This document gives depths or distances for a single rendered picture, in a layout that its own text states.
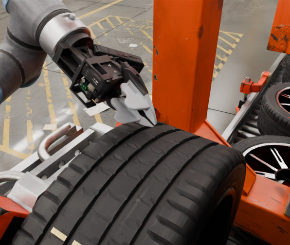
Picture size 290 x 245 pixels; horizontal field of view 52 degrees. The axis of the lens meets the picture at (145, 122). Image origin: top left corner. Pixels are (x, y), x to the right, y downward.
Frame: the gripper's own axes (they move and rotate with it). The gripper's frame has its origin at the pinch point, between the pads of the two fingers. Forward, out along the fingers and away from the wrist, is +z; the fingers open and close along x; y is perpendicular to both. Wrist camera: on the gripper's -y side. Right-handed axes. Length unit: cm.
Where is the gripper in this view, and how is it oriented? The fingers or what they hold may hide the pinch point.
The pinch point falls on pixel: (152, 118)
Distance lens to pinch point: 54.1
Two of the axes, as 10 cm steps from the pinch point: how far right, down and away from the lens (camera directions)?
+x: 5.1, -6.4, -5.7
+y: -5.3, 2.9, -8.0
